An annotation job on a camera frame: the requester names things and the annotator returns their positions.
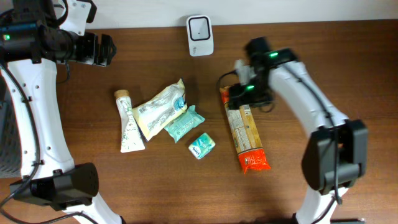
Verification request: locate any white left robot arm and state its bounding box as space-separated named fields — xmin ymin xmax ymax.
xmin=1 ymin=0 xmax=123 ymax=223

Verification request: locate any white barcode scanner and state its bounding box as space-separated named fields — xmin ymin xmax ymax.
xmin=186 ymin=15 xmax=214 ymax=57

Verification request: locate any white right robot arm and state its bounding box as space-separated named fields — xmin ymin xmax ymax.
xmin=220 ymin=37 xmax=369 ymax=223

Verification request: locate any grey plastic mesh basket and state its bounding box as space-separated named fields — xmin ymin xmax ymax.
xmin=0 ymin=80 xmax=22 ymax=179

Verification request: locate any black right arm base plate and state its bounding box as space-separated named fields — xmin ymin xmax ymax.
xmin=290 ymin=213 xmax=366 ymax=224

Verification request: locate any teal wet wipes pack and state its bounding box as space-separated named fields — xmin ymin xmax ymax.
xmin=164 ymin=105 xmax=205 ymax=143

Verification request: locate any orange spaghetti package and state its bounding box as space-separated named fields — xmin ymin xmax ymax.
xmin=219 ymin=86 xmax=271 ymax=173

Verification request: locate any small teal tissue pack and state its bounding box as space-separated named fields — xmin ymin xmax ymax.
xmin=188 ymin=133 xmax=216 ymax=160

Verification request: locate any white tube with cork cap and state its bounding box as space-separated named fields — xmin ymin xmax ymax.
xmin=114 ymin=90 xmax=145 ymax=153

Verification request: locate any cream yellow food pouch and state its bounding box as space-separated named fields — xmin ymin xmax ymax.
xmin=132 ymin=79 xmax=187 ymax=141

